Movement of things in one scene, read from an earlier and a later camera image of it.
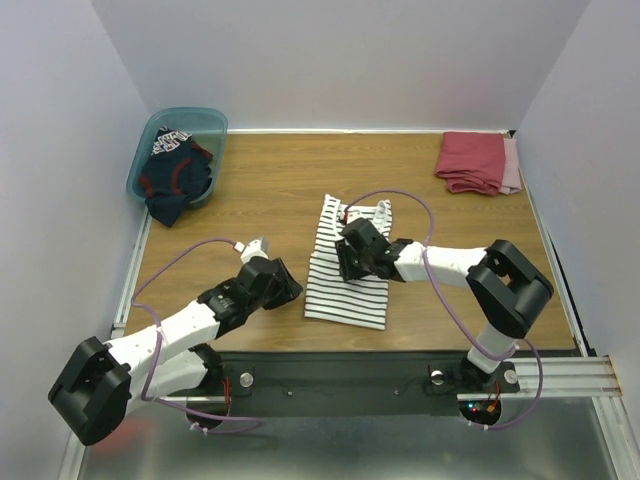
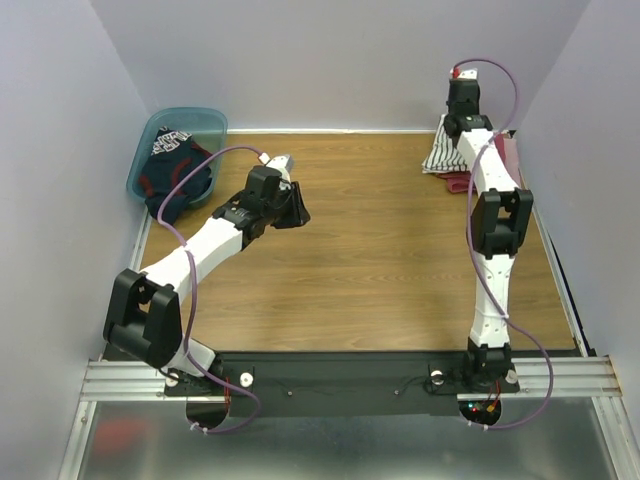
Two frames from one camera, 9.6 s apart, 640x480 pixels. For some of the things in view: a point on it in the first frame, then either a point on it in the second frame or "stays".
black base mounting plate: (352, 383) stays
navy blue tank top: (175, 170) stays
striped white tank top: (361, 301) -> (444, 156)
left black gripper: (286, 287) -> (299, 215)
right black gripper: (350, 257) -> (463, 93)
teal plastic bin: (208, 128) stays
